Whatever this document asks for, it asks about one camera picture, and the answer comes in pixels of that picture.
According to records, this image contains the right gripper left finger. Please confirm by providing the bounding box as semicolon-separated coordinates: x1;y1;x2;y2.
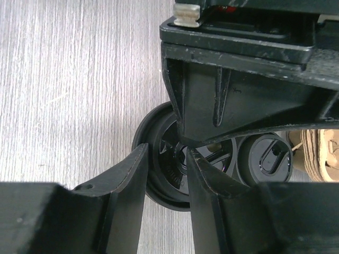
1;144;148;253

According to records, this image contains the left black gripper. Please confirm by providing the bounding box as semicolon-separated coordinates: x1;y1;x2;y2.
159;1;338;147

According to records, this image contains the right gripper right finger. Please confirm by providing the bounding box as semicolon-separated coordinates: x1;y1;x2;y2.
187;149;338;253

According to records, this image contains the stack of black lids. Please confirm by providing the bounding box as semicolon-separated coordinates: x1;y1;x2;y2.
236;132;293;186

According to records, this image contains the cardboard cup carrier stack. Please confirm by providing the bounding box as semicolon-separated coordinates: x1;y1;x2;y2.
288;129;338;183

